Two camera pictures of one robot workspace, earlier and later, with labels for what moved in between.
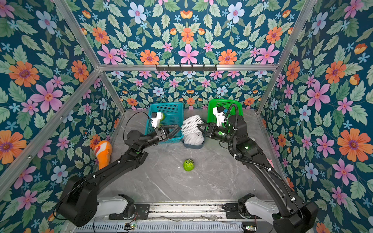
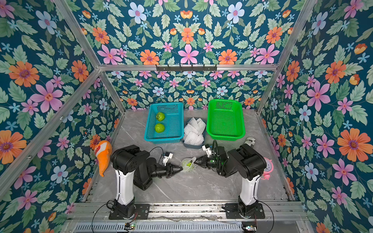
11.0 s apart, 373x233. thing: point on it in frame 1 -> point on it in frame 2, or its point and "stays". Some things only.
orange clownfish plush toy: [103, 150] stays
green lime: [190, 124] -> [189, 165]
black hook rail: [186, 68] stays
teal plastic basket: [173, 113] stays
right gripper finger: [202, 126] -> [199, 158]
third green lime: [163, 117] stays
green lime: [189, 165] stays
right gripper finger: [206, 133] -> [200, 164]
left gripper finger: [176, 131] -> [181, 169]
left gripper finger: [171, 126] -> [178, 167]
